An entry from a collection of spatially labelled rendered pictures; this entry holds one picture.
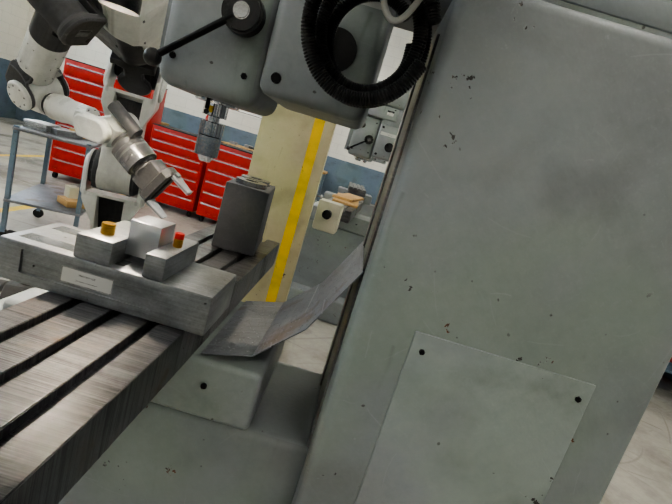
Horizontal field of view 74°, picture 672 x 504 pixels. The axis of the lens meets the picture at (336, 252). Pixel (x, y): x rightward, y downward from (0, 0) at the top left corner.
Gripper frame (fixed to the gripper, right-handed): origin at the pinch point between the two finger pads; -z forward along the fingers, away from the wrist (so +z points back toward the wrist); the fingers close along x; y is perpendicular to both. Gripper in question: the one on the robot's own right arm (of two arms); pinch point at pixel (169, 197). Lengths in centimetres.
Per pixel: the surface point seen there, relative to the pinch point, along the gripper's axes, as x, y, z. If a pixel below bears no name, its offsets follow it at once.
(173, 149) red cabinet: -197, 401, 154
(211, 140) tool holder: 29.3, -22.6, -4.1
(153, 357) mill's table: 16, -57, -31
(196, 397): 2, -41, -41
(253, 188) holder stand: 17.1, 8.4, -11.5
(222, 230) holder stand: 3.3, 5.1, -15.0
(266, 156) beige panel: -20, 145, 20
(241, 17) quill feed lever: 50, -31, 4
